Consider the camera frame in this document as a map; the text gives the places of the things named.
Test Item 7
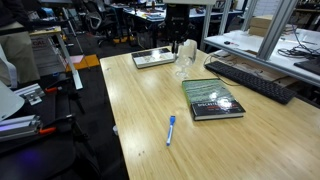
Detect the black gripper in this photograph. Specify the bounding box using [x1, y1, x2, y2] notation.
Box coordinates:
[164, 3, 192, 55]

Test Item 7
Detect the clear stemmed glass cup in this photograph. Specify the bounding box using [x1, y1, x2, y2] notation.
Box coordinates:
[175, 38, 199, 80]

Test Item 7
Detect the white and black flat book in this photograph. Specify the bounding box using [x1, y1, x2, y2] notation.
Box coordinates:
[131, 47, 178, 70]

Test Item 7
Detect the stack of books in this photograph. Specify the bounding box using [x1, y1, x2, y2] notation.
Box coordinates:
[144, 12, 166, 21]

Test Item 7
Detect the small black and red item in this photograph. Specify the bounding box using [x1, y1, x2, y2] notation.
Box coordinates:
[223, 40, 240, 47]

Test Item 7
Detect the green hardcover book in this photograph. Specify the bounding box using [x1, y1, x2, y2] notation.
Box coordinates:
[181, 78, 247, 122]

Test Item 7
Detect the white workbench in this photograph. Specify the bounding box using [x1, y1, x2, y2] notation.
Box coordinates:
[203, 28, 320, 88]

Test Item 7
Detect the black computer keyboard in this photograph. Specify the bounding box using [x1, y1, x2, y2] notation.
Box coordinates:
[204, 60, 298, 106]

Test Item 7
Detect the large cardboard box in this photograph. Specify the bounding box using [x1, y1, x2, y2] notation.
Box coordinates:
[248, 25, 292, 38]

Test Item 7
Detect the black office chair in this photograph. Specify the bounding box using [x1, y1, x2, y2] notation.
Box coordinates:
[82, 1, 117, 48]

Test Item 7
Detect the blue marker pen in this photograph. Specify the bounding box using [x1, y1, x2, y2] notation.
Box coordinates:
[166, 115, 177, 147]

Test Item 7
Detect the small cardboard box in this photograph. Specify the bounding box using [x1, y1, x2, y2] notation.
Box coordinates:
[249, 14, 295, 30]

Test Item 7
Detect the orange floor mat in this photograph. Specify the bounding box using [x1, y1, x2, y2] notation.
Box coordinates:
[64, 53, 101, 73]

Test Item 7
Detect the pink paper sheet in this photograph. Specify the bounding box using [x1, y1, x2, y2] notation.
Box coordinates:
[68, 54, 85, 65]

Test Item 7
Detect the black flat device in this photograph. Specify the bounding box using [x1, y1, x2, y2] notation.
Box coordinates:
[293, 58, 320, 76]

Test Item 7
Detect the white printed sign board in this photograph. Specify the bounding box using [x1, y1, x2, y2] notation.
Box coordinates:
[30, 35, 67, 79]

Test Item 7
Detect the small wooden-top table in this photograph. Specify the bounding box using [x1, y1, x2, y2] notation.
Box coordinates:
[0, 25, 84, 91]

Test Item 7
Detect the person in khaki trousers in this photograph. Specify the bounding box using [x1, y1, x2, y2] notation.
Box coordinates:
[0, 0, 42, 85]

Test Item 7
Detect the white curved panel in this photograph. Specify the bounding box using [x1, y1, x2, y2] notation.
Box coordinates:
[0, 79, 26, 122]

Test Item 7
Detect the long aluminium extrusion bar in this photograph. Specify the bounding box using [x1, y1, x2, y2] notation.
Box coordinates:
[0, 114, 43, 143]

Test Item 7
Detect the thin aluminium frame post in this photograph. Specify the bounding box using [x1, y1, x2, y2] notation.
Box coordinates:
[218, 0, 233, 36]
[240, 0, 260, 33]
[199, 3, 215, 52]

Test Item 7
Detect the black keyboard cable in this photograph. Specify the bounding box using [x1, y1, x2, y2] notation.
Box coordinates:
[203, 53, 242, 87]

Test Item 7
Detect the thick aluminium frame post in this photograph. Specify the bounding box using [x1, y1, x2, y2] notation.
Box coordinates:
[256, 0, 299, 61]

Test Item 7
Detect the black cable bundle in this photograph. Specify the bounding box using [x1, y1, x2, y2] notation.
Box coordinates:
[277, 23, 320, 60]

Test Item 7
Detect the small orange-handled clamp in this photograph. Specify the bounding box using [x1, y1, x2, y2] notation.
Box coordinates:
[44, 78, 73, 95]

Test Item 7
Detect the small aluminium bracket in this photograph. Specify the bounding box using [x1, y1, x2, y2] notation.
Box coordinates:
[13, 82, 46, 106]

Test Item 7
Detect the large orange-handled clamp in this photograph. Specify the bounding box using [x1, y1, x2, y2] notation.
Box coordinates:
[37, 113, 76, 136]

